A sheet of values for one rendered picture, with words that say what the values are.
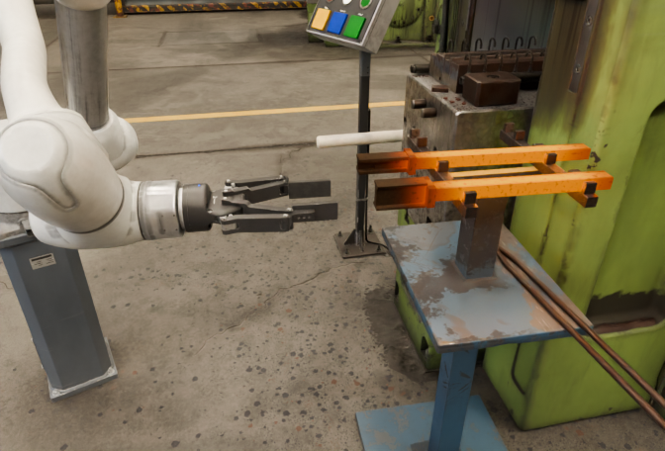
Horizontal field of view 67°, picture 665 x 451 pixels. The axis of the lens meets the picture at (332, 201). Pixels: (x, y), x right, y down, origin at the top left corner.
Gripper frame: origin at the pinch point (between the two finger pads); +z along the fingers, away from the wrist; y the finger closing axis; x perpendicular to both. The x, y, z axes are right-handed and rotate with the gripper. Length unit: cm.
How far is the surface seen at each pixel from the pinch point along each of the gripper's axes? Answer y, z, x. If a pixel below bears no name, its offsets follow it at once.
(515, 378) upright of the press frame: -28, 62, -81
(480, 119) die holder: -44, 46, -5
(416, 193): 0.6, 16.2, 0.2
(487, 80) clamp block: -48, 48, 4
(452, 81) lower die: -62, 45, 0
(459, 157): -10.7, 27.6, 0.8
